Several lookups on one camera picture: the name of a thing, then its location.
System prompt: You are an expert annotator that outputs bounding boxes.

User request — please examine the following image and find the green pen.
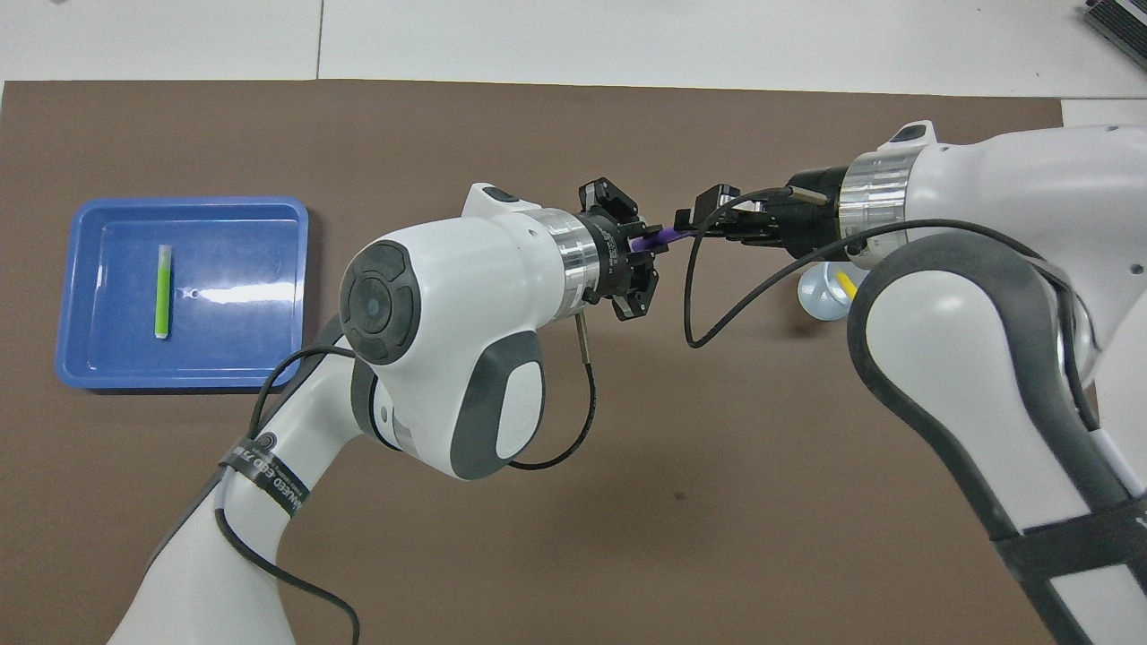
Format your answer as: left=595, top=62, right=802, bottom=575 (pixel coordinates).
left=155, top=244, right=173, bottom=340

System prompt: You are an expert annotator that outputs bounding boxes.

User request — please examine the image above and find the blue plastic tray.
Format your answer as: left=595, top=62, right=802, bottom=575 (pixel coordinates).
left=56, top=196, right=310, bottom=391

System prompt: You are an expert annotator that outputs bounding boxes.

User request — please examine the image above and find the purple pen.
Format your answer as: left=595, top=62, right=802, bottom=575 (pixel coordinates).
left=630, top=228, right=700, bottom=252

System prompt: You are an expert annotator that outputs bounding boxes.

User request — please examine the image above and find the clear plastic cup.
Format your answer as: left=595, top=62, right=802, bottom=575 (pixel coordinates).
left=798, top=262, right=866, bottom=321

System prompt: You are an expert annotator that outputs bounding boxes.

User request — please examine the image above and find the brown table mat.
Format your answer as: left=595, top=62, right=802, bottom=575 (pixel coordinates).
left=0, top=79, right=1128, bottom=645

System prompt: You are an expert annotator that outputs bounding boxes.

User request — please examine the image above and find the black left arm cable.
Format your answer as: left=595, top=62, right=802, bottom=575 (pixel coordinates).
left=215, top=314, right=597, bottom=645

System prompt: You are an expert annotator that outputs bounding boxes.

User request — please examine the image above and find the grey ribbed device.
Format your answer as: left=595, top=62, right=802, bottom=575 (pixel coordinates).
left=1080, top=0, right=1147, bottom=68

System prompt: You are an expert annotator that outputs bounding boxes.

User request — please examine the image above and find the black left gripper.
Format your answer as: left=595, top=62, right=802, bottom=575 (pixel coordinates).
left=578, top=177, right=736, bottom=322

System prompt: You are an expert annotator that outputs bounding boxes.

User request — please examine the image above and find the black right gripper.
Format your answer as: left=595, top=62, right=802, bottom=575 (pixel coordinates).
left=697, top=166, right=848, bottom=261

